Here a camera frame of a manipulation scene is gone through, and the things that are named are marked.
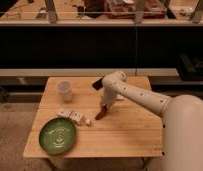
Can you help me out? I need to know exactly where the red chili pepper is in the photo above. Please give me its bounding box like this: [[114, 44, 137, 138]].
[[95, 105, 107, 120]]

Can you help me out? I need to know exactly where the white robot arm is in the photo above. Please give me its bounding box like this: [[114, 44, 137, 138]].
[[102, 71, 203, 171]]

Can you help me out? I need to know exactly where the white sponge block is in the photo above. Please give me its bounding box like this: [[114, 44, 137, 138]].
[[116, 94, 124, 101]]

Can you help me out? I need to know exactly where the black phone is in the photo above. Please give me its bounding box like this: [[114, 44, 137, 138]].
[[92, 78, 103, 90]]

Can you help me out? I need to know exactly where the white squeezed tube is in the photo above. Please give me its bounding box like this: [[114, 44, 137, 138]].
[[58, 108, 92, 126]]

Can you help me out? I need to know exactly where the translucent plastic cup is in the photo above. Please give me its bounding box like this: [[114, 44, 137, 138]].
[[56, 80, 72, 102]]

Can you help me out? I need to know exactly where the green ceramic plate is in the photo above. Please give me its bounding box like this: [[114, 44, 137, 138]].
[[39, 118, 76, 155]]

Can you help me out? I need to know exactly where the black box on shelf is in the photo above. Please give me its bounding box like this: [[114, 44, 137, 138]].
[[176, 54, 203, 81]]

